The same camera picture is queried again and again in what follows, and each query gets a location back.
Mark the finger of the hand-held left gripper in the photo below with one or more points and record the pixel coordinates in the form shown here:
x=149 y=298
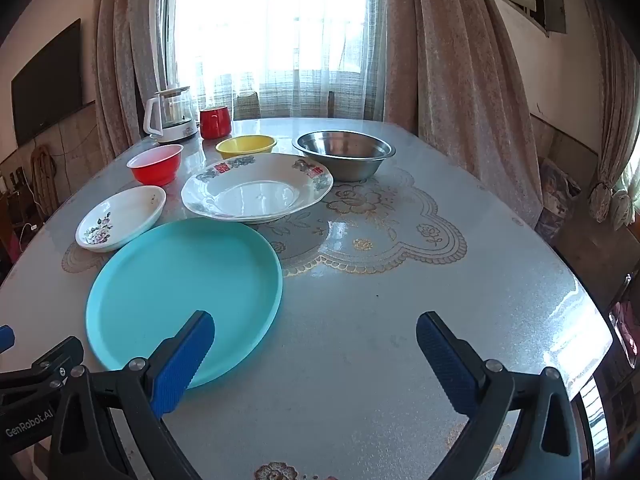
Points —
x=60 y=352
x=5 y=339

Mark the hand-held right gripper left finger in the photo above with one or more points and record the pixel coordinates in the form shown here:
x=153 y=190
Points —
x=182 y=360

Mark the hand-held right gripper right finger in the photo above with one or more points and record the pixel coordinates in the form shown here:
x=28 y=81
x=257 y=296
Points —
x=445 y=360

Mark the teal plastic plate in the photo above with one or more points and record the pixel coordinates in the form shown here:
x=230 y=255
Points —
x=190 y=270

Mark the small white floral dish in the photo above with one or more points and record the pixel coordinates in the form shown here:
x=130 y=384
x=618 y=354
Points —
x=125 y=210

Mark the large white floral plate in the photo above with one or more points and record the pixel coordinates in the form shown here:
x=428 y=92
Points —
x=250 y=195

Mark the red plastic bowl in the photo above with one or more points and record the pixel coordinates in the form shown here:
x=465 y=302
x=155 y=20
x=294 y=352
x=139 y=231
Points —
x=155 y=170

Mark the yellow plastic bowl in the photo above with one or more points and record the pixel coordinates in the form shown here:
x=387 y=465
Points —
x=245 y=146

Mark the stainless steel bowl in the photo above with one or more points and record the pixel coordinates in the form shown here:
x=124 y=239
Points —
x=345 y=150

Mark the gold floral lace table mat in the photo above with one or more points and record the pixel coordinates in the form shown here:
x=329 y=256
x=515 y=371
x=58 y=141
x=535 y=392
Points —
x=380 y=230

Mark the floral cushion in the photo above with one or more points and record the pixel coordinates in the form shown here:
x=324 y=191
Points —
x=556 y=195

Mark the white glass kettle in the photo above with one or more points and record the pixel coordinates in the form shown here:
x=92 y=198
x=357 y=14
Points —
x=175 y=130

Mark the red mug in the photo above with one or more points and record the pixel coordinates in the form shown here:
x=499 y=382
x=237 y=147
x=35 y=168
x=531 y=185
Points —
x=215 y=122

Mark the wooden chair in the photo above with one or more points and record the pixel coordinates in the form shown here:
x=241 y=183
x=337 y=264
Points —
x=246 y=106

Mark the pink side window curtain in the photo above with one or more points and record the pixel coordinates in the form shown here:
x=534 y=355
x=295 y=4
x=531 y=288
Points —
x=617 y=85

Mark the white sheer curtain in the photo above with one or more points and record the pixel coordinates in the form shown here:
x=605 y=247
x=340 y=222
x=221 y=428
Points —
x=275 y=35

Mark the black wall television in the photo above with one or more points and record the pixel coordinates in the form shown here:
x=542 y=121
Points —
x=45 y=85

